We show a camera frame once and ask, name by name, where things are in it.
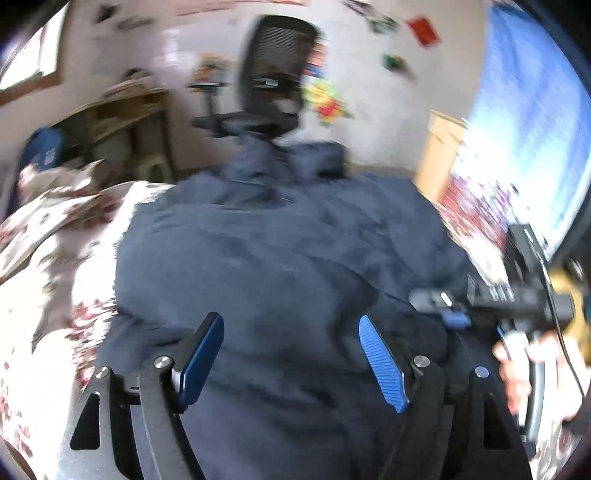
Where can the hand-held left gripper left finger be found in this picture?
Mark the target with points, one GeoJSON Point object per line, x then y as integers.
{"type": "Point", "coordinates": [199, 357]}

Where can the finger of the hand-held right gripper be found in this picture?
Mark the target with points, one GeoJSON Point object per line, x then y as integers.
{"type": "Point", "coordinates": [455, 319]}
{"type": "Point", "coordinates": [431, 299]}

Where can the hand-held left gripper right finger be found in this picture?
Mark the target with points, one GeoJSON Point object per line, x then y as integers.
{"type": "Point", "coordinates": [381, 360]}

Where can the navy puffer jacket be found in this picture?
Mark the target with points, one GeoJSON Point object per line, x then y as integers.
{"type": "Point", "coordinates": [277, 277]}

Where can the person's right hand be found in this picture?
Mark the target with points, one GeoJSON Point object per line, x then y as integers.
{"type": "Point", "coordinates": [510, 374]}

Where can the red floral blanket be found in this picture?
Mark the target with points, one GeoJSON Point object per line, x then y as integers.
{"type": "Point", "coordinates": [475, 221]}

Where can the wooden board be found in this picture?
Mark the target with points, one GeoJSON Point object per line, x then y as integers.
{"type": "Point", "coordinates": [441, 152]}

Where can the white floral bed sheet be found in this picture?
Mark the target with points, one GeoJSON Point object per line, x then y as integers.
{"type": "Point", "coordinates": [60, 258]}

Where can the wooden desk with shelf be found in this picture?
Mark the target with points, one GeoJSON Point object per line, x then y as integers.
{"type": "Point", "coordinates": [124, 110]}

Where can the blue backpack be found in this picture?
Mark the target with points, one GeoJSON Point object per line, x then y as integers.
{"type": "Point", "coordinates": [44, 147]}

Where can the black mesh office chair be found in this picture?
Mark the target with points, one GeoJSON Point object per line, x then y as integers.
{"type": "Point", "coordinates": [272, 69]}

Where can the window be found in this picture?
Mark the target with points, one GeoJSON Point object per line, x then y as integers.
{"type": "Point", "coordinates": [23, 55]}

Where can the blue printed wall cloth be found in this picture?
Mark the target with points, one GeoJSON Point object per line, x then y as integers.
{"type": "Point", "coordinates": [521, 115]}

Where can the cartoon bear wall poster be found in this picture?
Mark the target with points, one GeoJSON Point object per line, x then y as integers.
{"type": "Point", "coordinates": [325, 104]}

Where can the green wall sticker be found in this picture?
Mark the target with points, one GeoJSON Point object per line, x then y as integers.
{"type": "Point", "coordinates": [395, 62]}

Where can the colourful comic wall poster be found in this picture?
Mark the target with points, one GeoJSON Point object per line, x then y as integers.
{"type": "Point", "coordinates": [316, 57]}

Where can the red wall sticker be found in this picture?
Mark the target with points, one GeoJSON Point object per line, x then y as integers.
{"type": "Point", "coordinates": [422, 30]}

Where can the small colourful wall poster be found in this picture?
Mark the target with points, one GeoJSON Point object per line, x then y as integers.
{"type": "Point", "coordinates": [210, 69]}

